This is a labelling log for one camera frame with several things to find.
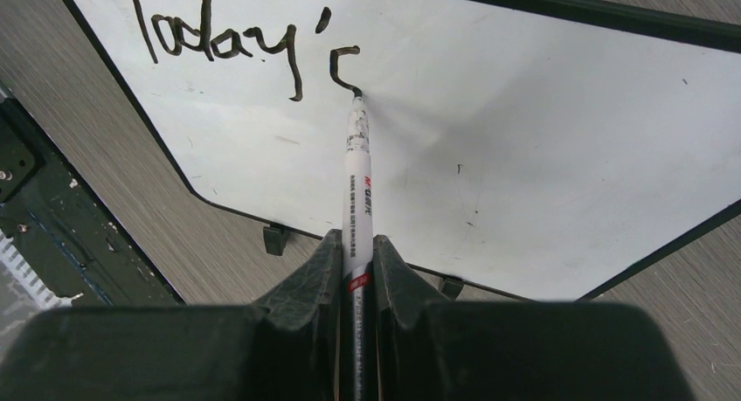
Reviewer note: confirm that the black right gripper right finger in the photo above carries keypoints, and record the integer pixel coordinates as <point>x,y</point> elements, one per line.
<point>434,348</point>

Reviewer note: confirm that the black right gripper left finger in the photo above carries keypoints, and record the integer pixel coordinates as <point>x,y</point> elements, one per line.
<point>279,347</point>

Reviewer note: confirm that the white whiteboard marker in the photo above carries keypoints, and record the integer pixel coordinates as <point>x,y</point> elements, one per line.
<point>358,353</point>

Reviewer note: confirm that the small black-framed whiteboard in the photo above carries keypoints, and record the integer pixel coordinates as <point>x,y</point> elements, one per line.
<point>540,148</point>

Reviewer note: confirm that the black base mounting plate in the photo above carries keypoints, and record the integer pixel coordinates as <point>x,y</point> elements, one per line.
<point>63,229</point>

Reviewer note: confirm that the white slotted cable duct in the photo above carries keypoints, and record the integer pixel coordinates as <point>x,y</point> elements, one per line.
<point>22,274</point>

